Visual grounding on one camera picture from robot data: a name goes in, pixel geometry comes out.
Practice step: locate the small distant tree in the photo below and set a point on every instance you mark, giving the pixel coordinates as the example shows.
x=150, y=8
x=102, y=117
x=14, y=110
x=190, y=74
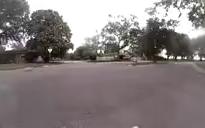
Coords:
x=85, y=50

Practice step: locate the grey asphalt road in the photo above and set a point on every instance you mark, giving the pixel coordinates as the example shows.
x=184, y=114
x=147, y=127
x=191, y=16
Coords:
x=100, y=96

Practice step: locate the tall sparse-crowned tree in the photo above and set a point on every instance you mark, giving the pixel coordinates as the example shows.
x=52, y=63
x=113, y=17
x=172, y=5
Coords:
x=118, y=31

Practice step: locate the dark dense tree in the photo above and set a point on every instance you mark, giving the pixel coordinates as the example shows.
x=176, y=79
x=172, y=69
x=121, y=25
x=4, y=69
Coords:
x=155, y=36

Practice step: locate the large round-crowned tree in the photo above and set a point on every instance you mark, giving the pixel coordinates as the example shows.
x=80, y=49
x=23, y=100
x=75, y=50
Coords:
x=50, y=30

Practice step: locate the broad dark tree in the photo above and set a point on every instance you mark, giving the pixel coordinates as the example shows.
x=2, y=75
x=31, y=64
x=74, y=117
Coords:
x=181, y=45

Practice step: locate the low dark house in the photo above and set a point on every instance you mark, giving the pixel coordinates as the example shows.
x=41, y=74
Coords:
x=10, y=56

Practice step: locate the grass strip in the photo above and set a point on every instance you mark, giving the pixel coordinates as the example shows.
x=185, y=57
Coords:
x=6, y=66

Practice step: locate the pale concrete kerb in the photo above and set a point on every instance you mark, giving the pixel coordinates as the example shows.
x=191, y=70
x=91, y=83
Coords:
x=200, y=69

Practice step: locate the overhanging tree branches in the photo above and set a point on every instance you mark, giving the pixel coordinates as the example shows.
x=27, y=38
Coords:
x=193, y=11

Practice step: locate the large dark tree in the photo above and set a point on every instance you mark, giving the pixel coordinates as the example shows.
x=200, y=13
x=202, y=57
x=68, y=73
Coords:
x=5, y=16

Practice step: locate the triangular road sign on post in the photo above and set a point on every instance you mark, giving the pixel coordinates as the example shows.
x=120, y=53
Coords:
x=49, y=50

